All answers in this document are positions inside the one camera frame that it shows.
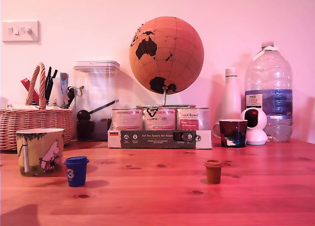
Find large clear water bottle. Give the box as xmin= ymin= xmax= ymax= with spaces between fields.
xmin=244 ymin=41 xmax=293 ymax=142

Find clear plastic storage container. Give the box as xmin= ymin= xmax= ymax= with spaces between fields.
xmin=73 ymin=60 xmax=121 ymax=142

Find white slim bottle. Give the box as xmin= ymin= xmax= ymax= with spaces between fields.
xmin=220 ymin=67 xmax=242 ymax=121

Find brown coffee capsule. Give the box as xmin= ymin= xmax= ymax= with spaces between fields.
xmin=204 ymin=160 xmax=224 ymax=185

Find small white round camera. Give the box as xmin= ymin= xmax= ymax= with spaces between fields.
xmin=240 ymin=107 xmax=268 ymax=146

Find black handled tool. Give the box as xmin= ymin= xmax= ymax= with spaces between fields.
xmin=66 ymin=86 xmax=76 ymax=108

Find blue and white tool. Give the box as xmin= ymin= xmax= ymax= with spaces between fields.
xmin=60 ymin=72 xmax=70 ymax=106

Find blue coffee capsule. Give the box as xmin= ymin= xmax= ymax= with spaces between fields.
xmin=64 ymin=156 xmax=90 ymax=188

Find wicker basket with handle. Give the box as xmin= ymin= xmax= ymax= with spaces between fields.
xmin=0 ymin=62 xmax=74 ymax=152

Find cork globe on metal stand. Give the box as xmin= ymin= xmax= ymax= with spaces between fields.
xmin=129 ymin=16 xmax=205 ymax=108

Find yellow cartoon print mug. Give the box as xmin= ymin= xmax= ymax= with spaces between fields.
xmin=15 ymin=128 xmax=65 ymax=177

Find red packet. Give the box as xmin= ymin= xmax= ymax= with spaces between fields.
xmin=20 ymin=78 xmax=40 ymax=105

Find cardboard tray with dark label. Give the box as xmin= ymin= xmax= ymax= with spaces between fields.
xmin=107 ymin=129 xmax=213 ymax=150

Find black measuring scoop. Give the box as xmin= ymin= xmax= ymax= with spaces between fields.
xmin=76 ymin=99 xmax=120 ymax=121

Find white wall switch plate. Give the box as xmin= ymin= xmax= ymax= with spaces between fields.
xmin=1 ymin=20 xmax=40 ymax=43

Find dark patterned small mug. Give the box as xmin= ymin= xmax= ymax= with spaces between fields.
xmin=212 ymin=119 xmax=248 ymax=148

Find coffee beans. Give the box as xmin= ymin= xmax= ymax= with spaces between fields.
xmin=76 ymin=118 xmax=113 ymax=141

